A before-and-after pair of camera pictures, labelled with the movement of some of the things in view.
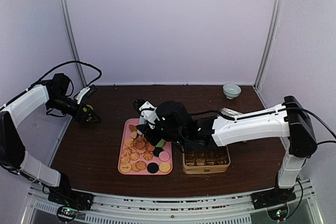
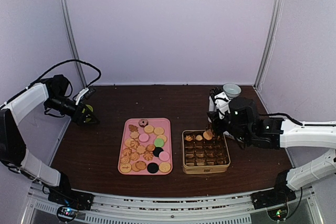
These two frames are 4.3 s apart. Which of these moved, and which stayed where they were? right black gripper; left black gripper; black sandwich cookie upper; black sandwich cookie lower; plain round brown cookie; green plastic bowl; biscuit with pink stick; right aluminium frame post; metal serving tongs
Moved: metal serving tongs; right black gripper; plain round brown cookie
Stayed: biscuit with pink stick; green plastic bowl; black sandwich cookie lower; left black gripper; right aluminium frame post; black sandwich cookie upper
